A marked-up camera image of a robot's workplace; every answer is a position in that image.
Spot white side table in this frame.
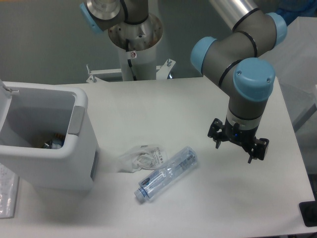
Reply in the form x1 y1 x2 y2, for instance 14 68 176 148
274 17 317 131

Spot clear plastic water bottle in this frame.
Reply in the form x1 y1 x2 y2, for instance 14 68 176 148
134 146 198 203

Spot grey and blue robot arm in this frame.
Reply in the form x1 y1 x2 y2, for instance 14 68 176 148
80 0 287 160

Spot trash inside the can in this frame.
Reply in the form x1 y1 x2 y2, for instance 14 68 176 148
32 132 66 149

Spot black device at table edge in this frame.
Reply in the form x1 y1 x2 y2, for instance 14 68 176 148
299 201 317 227

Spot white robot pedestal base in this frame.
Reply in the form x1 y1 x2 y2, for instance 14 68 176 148
86 13 176 83

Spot white open trash can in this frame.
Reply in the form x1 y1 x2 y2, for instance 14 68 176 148
0 82 99 190

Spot white paper sheet in sleeve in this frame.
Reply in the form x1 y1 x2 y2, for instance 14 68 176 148
0 164 19 219

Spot blue object in background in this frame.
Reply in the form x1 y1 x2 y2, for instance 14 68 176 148
275 0 317 25

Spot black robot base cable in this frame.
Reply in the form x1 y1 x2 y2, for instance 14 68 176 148
125 38 137 81

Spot crumpled white plastic bag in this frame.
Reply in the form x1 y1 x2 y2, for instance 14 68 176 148
115 144 168 173

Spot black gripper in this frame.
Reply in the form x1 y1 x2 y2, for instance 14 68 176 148
208 118 269 164

